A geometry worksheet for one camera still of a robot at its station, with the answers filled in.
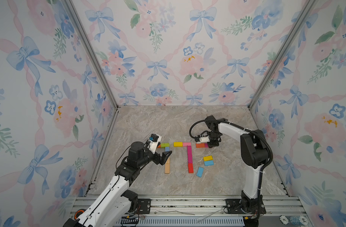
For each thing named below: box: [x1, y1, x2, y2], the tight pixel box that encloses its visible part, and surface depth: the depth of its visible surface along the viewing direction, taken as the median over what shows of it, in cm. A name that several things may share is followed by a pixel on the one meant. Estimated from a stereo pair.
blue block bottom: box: [196, 166, 205, 178], surface depth 87 cm
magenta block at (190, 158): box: [187, 154, 193, 164], surface depth 92 cm
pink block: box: [182, 142, 192, 147], surface depth 99 cm
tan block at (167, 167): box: [164, 160, 171, 174], surface depth 88 cm
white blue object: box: [279, 214, 309, 226], surface depth 69 cm
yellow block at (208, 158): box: [203, 155, 214, 162], surface depth 93 cm
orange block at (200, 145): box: [195, 142, 205, 149], surface depth 99 cm
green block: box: [160, 142, 170, 149], surface depth 98 cm
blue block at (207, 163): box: [204, 160, 215, 166], surface depth 92 cm
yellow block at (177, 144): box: [173, 141, 183, 148], surface depth 100 cm
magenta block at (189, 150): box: [187, 145, 192, 156], surface depth 97 cm
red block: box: [188, 163, 194, 174], surface depth 88 cm
